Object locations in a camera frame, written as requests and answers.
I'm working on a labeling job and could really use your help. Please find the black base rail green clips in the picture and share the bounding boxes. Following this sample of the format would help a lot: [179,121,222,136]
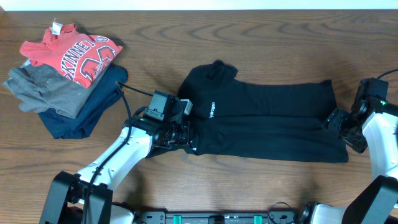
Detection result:
[111,202,312,224]

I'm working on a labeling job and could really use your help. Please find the navy blue folded shirt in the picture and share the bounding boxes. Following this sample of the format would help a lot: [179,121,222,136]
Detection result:
[39,64,128,139]

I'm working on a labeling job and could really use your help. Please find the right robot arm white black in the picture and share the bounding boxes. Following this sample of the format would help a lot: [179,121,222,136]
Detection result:
[305,100,397,224]

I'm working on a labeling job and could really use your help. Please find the black polo shirt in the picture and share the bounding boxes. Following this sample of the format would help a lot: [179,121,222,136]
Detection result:
[146,60,349,164]

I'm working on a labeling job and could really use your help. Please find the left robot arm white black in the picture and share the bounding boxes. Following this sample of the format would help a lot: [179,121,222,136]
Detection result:
[40,116,192,223]

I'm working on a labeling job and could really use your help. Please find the red printed t-shirt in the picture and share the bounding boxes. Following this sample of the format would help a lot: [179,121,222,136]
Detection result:
[20,22,123,88]

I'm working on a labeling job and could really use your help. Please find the grey folded shirt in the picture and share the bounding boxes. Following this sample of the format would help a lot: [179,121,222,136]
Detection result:
[3,60,104,118]

